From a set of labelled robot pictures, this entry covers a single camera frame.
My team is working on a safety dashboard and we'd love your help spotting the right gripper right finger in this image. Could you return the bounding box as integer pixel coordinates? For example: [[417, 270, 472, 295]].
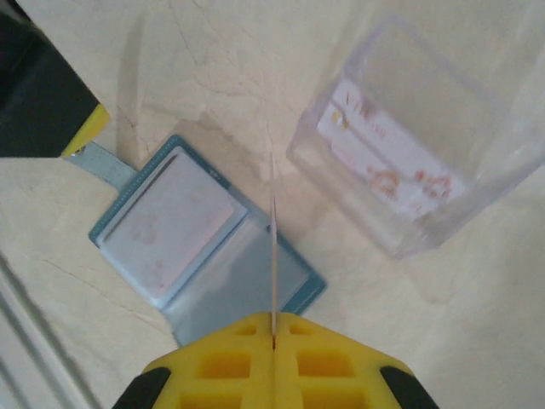
[[272, 312, 442, 409]]

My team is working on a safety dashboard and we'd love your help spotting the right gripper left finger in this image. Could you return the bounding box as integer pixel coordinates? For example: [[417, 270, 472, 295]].
[[111, 312, 274, 409]]

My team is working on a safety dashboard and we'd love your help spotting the teal card holder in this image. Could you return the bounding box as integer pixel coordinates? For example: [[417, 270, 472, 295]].
[[70, 134, 329, 347]]

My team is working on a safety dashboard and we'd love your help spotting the white VIP credit card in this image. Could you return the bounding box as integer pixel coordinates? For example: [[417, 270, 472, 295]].
[[267, 151, 280, 342], [100, 151, 248, 302], [317, 80, 468, 222]]

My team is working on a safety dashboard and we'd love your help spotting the clear plastic box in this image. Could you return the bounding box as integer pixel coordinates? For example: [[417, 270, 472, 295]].
[[285, 12, 545, 262]]

